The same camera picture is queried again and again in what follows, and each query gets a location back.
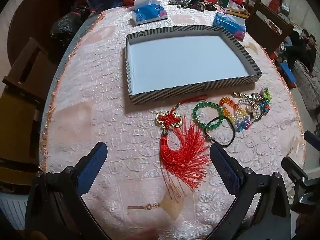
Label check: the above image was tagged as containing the green bead bracelet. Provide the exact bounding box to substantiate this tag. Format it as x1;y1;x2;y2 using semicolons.
192;101;225;131

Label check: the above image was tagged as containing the black plastic bag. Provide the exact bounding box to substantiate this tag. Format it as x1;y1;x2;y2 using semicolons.
50;7;91;46

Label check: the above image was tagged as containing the dark wooden chair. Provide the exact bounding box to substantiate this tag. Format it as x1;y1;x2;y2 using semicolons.
246;0;294;56

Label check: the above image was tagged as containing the white radiator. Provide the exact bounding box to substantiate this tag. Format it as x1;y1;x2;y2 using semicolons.
0;194;28;231

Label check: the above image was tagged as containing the gold wristwatch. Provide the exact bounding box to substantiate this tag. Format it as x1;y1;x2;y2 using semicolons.
232;91;262;103

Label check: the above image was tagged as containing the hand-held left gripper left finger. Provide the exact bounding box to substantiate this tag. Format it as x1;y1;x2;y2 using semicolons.
25;142;108;232

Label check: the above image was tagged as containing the rainbow bead bracelet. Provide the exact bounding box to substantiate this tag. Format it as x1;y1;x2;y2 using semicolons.
219;96;251;132

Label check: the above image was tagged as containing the round brown table top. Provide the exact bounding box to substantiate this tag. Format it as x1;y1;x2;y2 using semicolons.
6;0;83;66

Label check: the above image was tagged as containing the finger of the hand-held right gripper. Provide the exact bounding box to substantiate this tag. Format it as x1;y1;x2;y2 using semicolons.
303;130;320;152
281;156;320;188

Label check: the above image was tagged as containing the clear crystal bead bracelet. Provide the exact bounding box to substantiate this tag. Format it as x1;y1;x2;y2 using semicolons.
237;97;263;122

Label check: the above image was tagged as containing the black cord bracelet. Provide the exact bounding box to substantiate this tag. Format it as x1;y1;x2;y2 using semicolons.
203;116;237;147

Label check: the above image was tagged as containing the neon multicolour bracelet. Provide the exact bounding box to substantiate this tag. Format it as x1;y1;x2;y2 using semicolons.
257;88;273;117

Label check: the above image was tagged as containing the blue tissue box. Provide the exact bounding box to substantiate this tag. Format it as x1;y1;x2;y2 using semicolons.
131;0;169;26
213;11;247;41

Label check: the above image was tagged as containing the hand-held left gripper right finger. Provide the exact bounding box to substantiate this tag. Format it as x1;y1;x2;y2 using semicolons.
209;144;292;232

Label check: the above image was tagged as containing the red knot tassel ornament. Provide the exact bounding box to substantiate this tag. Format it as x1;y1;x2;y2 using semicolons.
155;94;213;198

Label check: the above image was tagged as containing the striped cardboard tray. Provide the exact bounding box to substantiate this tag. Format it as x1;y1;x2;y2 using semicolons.
125;26;262;105

